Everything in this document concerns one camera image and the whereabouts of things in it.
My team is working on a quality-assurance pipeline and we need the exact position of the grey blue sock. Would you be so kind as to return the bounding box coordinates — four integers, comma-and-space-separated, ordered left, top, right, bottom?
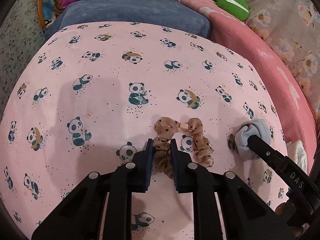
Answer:
228, 119, 271, 160

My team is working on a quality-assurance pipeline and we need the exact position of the tan dotted scrunchie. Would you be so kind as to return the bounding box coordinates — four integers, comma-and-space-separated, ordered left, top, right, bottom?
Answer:
153, 116, 214, 179

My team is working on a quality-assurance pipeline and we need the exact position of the white lined trash bin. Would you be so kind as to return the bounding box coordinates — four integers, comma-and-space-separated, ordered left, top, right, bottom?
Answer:
286, 140, 308, 173

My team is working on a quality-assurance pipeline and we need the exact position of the pink panda print sheet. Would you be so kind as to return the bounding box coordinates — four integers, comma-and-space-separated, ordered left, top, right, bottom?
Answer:
1, 22, 287, 237

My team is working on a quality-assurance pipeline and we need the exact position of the pink blanket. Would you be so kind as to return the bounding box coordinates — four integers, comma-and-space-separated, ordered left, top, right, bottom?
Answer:
170, 0, 317, 173

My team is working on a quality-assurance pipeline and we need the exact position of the grey floral bedding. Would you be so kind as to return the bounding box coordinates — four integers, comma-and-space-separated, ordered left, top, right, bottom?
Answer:
245, 0, 319, 120

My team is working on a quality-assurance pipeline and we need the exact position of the blue velvet cushion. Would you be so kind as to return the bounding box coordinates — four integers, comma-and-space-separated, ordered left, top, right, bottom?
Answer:
44, 0, 213, 40

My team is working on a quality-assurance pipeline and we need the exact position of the green checkmark plush cushion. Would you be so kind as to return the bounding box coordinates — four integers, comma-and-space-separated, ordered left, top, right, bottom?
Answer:
216, 0, 249, 21

